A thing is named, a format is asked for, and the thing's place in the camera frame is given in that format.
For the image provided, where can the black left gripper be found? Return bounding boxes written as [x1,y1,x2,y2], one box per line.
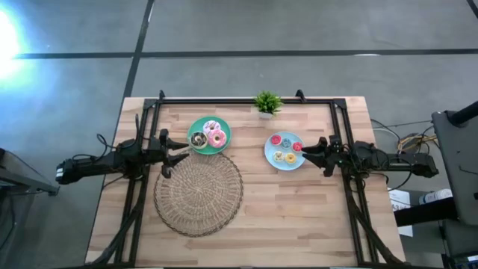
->
[147,129,190,179]

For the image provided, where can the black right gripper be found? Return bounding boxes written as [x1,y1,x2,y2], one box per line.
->
[301,134,347,177]

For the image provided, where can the large chocolate toy donut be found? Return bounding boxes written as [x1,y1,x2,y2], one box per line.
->
[189,131,209,150]

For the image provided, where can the teal round plate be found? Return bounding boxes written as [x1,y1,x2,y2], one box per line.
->
[187,115,232,156]

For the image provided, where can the large lilac drizzled toy donut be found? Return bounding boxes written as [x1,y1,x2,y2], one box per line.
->
[202,120,222,137]

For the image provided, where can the large pink toy donut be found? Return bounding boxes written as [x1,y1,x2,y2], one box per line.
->
[207,129,228,149]

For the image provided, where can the light blue round plate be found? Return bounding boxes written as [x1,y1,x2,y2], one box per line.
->
[264,131,306,172]

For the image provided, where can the round woven wicker placemat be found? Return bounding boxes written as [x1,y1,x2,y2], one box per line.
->
[153,151,244,238]

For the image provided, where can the small green potted plant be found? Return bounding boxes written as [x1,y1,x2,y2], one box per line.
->
[253,90,284,120]

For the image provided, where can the white paper sheet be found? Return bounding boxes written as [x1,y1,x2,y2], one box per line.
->
[388,188,415,238]

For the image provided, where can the black shelf bar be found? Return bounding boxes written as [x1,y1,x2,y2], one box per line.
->
[394,197,459,227]

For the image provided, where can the white plastic bottle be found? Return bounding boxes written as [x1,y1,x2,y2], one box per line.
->
[418,188,454,205]

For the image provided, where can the grey metal cart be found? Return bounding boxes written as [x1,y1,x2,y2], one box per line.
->
[432,101,478,259]

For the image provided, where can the black round pole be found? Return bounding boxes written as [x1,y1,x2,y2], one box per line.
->
[450,101,478,126]

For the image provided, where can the grey side table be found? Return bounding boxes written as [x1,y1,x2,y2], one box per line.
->
[0,147,60,197]

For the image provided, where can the black aluminium table frame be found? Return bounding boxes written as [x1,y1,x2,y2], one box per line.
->
[85,89,406,268]

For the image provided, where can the yellow floor cables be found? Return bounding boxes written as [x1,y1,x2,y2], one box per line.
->
[397,133,438,150]

